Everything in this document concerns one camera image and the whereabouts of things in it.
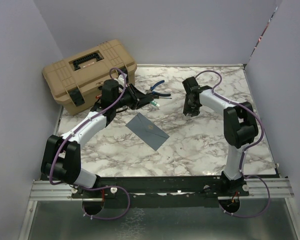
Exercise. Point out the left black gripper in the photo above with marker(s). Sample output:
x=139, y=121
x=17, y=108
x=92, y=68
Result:
x=138, y=98

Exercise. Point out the aluminium frame rail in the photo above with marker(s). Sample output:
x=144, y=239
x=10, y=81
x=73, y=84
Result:
x=253, y=189

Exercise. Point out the grey paper envelope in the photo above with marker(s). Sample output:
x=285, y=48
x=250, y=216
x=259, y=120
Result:
x=147, y=131

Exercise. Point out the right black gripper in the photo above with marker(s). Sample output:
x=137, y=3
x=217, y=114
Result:
x=187, y=110

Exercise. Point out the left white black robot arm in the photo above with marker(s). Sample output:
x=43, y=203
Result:
x=61, y=161

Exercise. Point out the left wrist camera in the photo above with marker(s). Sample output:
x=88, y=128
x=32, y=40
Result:
x=121, y=79

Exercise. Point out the tan plastic toolbox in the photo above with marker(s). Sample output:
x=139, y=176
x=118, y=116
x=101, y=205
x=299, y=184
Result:
x=76, y=82

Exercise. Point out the blue handled pliers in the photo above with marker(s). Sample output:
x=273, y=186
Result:
x=152, y=88

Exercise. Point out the green white glue stick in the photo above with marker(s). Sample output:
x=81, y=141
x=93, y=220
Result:
x=154, y=103

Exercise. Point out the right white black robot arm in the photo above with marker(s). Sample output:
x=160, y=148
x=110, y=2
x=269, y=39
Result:
x=239, y=125

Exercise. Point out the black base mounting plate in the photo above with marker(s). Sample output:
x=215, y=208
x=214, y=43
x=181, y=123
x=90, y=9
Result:
x=164, y=192

